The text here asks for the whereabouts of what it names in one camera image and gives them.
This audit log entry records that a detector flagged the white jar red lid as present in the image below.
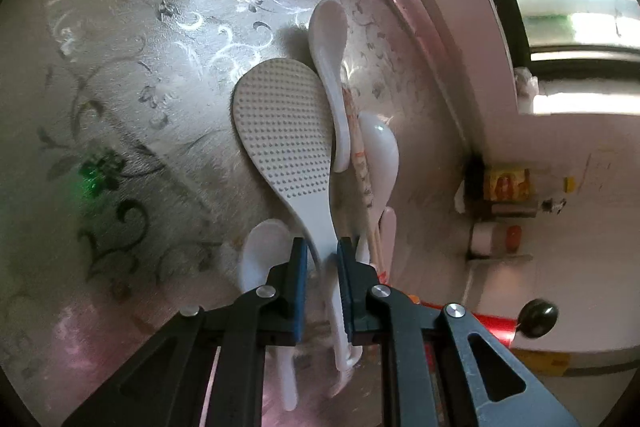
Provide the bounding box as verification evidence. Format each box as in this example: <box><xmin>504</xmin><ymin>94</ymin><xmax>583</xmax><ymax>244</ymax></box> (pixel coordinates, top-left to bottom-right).
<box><xmin>469</xmin><ymin>221</ymin><xmax>525</xmax><ymax>257</ymax></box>

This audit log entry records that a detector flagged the crumpled white tissue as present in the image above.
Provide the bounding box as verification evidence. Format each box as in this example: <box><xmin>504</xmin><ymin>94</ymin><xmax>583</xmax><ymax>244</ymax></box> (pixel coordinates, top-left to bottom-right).
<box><xmin>514</xmin><ymin>66</ymin><xmax>542</xmax><ymax>114</ymax></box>

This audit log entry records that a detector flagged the black plastic spoon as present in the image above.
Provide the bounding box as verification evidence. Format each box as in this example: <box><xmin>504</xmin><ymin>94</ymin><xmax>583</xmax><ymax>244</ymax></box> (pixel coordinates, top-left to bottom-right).
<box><xmin>516</xmin><ymin>298</ymin><xmax>559</xmax><ymax>339</ymax></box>

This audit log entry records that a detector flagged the red utensil holder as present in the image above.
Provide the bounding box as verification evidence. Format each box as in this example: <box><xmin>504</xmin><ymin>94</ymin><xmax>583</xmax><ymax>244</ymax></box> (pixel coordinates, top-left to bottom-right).
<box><xmin>470</xmin><ymin>312</ymin><xmax>518</xmax><ymax>348</ymax></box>

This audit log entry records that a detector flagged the dark sauce bottle with pourer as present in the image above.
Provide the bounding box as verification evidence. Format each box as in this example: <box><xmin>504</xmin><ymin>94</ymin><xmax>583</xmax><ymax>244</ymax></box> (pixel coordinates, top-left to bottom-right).
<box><xmin>472</xmin><ymin>198</ymin><xmax>568</xmax><ymax>219</ymax></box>

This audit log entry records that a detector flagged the glass bottle yellow cap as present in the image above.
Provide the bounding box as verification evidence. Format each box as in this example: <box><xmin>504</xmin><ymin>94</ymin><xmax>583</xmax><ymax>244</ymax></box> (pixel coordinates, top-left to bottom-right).
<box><xmin>464</xmin><ymin>156</ymin><xmax>577</xmax><ymax>204</ymax></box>

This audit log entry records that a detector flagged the grey dotted rice paddle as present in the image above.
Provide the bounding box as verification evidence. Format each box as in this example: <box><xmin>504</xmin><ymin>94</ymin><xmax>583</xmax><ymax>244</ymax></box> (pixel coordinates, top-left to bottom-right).
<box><xmin>231</xmin><ymin>58</ymin><xmax>362</xmax><ymax>373</ymax></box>

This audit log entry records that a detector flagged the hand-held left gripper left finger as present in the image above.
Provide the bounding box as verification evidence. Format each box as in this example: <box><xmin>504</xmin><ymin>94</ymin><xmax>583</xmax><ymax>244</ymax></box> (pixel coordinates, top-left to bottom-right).
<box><xmin>65</xmin><ymin>237</ymin><xmax>309</xmax><ymax>427</ymax></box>

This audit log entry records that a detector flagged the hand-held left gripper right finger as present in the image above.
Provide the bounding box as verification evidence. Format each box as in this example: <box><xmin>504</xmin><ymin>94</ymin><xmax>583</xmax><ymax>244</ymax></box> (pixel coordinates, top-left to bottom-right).
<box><xmin>336</xmin><ymin>237</ymin><xmax>581</xmax><ymax>427</ymax></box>

